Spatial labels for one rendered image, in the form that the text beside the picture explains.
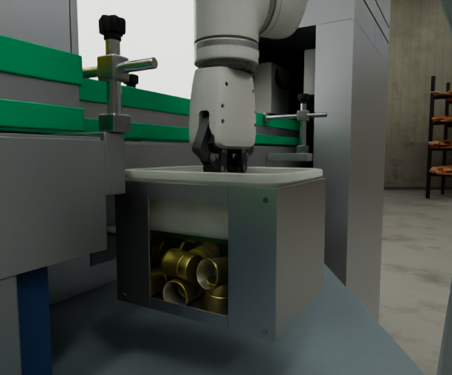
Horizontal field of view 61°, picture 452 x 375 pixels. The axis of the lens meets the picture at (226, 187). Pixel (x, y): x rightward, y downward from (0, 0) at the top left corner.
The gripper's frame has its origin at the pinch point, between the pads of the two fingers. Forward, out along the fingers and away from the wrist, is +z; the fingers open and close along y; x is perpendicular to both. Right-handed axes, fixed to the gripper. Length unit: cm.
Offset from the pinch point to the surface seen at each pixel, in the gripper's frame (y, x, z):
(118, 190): 13.3, -6.0, -0.4
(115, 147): 13.6, -6.0, -5.2
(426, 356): -168, 15, 99
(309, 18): -71, -15, -45
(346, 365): -6.2, 15.0, 23.6
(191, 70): -40, -36, -26
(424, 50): -1134, -86, -274
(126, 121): 12.6, -5.3, -8.1
